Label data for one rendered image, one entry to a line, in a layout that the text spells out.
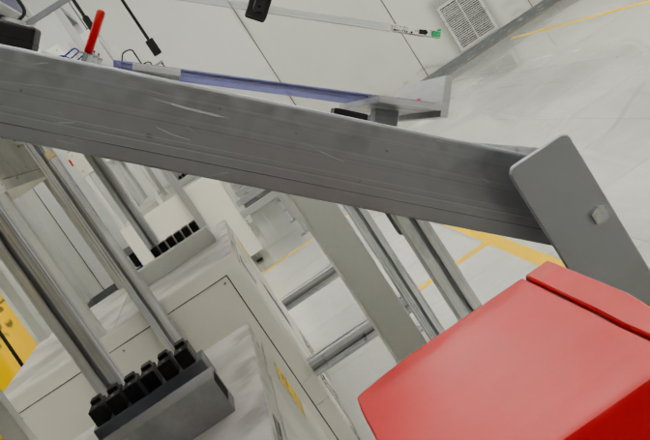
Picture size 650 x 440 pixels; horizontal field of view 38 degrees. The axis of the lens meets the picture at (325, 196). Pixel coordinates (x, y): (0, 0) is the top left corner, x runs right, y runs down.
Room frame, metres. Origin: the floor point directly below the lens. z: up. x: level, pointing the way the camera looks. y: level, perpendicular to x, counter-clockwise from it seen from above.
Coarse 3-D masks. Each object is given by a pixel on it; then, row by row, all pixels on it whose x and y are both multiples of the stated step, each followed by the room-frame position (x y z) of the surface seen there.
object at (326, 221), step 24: (312, 216) 1.56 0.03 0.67; (336, 216) 1.56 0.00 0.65; (336, 240) 1.56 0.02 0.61; (360, 240) 1.56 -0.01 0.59; (336, 264) 1.56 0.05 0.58; (360, 264) 1.56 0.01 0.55; (360, 288) 1.56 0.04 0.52; (384, 288) 1.56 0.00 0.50; (384, 312) 1.56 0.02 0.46; (384, 336) 1.56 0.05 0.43; (408, 336) 1.56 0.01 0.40
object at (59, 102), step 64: (0, 64) 0.65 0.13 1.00; (64, 64) 0.66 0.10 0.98; (0, 128) 0.65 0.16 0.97; (64, 128) 0.65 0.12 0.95; (128, 128) 0.66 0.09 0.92; (192, 128) 0.66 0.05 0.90; (256, 128) 0.66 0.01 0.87; (320, 128) 0.66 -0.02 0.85; (384, 128) 0.67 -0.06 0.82; (320, 192) 0.66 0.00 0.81; (384, 192) 0.66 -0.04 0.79; (448, 192) 0.67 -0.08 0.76; (512, 192) 0.67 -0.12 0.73
